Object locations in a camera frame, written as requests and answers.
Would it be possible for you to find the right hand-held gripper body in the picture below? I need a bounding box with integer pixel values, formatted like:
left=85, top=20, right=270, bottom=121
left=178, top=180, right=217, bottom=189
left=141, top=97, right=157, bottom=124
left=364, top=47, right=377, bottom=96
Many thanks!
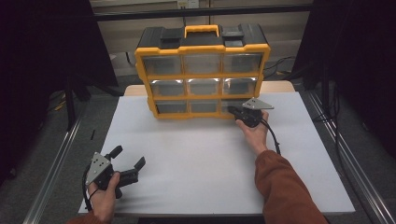
left=236, top=97, right=275, bottom=129

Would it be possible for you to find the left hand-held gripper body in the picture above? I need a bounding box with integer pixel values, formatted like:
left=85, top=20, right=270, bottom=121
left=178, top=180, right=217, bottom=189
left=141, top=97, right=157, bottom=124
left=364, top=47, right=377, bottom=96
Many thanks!
left=85, top=151, right=139, bottom=200

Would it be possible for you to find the yellow black drawer organizer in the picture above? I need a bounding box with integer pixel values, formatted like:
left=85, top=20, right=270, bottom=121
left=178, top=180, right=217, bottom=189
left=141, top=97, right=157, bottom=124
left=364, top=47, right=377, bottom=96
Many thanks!
left=134, top=22, right=271, bottom=120

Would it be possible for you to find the person's right hand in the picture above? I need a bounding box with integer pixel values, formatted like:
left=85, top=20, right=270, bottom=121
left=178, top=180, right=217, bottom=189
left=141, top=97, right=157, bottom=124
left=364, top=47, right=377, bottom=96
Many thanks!
left=235, top=110, right=270, bottom=157

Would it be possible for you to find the person's left hand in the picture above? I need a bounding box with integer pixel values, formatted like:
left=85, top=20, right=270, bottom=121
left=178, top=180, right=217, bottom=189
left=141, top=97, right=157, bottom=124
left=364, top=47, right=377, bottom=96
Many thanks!
left=88, top=172, right=121, bottom=222

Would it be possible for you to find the grid of clear drawers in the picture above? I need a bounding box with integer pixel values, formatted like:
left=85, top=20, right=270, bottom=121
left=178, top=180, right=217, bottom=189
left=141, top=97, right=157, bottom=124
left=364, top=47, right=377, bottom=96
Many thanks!
left=142, top=53, right=264, bottom=115

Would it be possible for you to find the black metal stand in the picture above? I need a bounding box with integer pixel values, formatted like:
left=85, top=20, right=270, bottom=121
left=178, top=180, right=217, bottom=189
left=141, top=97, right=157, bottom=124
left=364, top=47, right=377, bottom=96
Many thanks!
left=64, top=74, right=78, bottom=132

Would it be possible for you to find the black curtain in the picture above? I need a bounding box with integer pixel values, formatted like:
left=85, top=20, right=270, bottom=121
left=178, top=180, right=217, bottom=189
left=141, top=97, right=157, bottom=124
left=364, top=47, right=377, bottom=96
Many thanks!
left=0, top=0, right=120, bottom=188
left=290, top=0, right=396, bottom=160

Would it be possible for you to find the black horizontal bar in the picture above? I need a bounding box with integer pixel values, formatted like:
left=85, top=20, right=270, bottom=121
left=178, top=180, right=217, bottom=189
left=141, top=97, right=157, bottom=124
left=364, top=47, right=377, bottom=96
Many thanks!
left=92, top=3, right=314, bottom=22

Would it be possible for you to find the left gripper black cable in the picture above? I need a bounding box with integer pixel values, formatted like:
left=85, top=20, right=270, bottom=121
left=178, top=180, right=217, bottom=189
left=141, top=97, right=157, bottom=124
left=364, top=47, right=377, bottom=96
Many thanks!
left=81, top=164, right=99, bottom=213

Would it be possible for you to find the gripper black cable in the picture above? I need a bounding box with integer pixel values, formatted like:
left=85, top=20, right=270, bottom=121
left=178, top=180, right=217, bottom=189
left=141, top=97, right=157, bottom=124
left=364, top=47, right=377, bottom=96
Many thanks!
left=81, top=164, right=99, bottom=213
left=260, top=119, right=282, bottom=156

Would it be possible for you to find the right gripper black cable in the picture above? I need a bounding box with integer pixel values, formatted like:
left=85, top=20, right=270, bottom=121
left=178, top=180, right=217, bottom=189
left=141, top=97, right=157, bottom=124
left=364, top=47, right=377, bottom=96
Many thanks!
left=260, top=119, right=282, bottom=156

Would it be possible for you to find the aluminium rail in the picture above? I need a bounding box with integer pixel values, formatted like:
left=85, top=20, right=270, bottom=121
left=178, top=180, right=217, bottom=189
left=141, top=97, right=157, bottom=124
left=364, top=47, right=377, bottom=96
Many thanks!
left=306, top=90, right=396, bottom=224
left=22, top=105, right=90, bottom=224

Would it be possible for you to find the black floor cable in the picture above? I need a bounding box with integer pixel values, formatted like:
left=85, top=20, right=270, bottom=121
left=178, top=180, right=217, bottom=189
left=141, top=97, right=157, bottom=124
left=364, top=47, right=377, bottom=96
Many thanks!
left=262, top=55, right=297, bottom=80

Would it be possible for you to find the white wall socket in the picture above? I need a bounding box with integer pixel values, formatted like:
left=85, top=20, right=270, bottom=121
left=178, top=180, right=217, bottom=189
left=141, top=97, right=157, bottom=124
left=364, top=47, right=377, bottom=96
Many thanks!
left=177, top=0, right=200, bottom=9

